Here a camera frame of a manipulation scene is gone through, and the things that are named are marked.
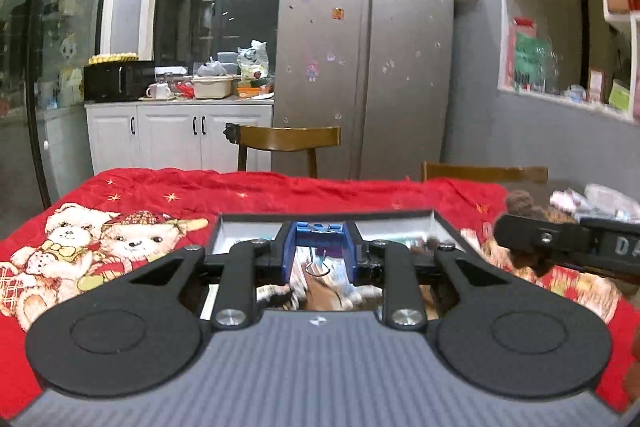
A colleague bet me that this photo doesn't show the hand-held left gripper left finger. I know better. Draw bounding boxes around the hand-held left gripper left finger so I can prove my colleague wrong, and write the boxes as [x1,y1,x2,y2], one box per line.
[89,221,301,331]

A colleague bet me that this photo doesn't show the black scrunchie white trim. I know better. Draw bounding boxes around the black scrunchie white trim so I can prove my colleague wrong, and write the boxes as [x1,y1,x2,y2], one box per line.
[257,284,296,309]

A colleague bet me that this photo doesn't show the beige plastic basin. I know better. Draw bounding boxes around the beige plastic basin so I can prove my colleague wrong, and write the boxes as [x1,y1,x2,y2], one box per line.
[192,74,235,99]

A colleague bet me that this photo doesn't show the red printed blanket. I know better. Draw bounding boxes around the red printed blanket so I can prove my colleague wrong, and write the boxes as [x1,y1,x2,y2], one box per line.
[0,167,640,418]

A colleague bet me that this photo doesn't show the blue binder clip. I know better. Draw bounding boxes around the blue binder clip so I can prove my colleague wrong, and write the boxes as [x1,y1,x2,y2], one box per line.
[295,222,348,275]

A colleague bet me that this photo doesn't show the black cardboard box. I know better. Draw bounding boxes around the black cardboard box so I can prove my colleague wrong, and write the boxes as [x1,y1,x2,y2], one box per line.
[200,207,493,323]

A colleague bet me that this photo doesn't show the glass door with stickers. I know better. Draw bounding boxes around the glass door with stickers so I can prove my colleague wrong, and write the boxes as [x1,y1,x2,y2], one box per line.
[0,0,116,208]

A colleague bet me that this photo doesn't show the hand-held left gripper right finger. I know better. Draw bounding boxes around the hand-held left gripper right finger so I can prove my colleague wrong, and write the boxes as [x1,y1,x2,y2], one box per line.
[342,221,546,331]

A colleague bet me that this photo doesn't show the white and green bag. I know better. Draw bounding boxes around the white and green bag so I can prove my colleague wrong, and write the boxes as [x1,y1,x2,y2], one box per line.
[236,39,271,82]

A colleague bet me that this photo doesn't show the orange triangular snack packet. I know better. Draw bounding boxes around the orange triangular snack packet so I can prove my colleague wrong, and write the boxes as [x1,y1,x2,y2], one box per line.
[304,274,352,311]

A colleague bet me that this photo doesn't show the clear plastic container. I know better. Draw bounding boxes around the clear plastic container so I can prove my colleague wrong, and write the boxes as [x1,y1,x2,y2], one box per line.
[216,52,240,75]

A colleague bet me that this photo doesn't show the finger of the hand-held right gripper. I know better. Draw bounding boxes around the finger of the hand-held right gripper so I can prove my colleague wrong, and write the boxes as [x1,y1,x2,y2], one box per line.
[494,213,587,267]

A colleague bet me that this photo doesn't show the white crumpled paper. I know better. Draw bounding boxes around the white crumpled paper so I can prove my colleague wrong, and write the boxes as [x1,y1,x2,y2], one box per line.
[550,184,640,223]

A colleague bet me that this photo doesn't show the white kitchen cabinet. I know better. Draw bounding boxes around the white kitchen cabinet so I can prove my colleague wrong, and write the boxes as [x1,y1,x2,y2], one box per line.
[85,99,275,175]

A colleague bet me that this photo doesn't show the silver refrigerator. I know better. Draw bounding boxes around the silver refrigerator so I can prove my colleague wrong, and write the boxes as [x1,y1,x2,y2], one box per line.
[272,0,456,182]

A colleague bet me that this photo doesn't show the red and green gift bag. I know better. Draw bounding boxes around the red and green gift bag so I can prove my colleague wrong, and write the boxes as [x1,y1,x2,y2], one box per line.
[507,18,556,92]

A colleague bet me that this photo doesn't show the wooden chair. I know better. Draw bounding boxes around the wooden chair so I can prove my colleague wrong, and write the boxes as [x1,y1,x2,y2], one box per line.
[224,123,342,180]
[421,161,549,184]

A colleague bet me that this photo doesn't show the black microwave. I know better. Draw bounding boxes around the black microwave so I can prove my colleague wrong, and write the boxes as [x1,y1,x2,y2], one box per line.
[82,61,156,104]

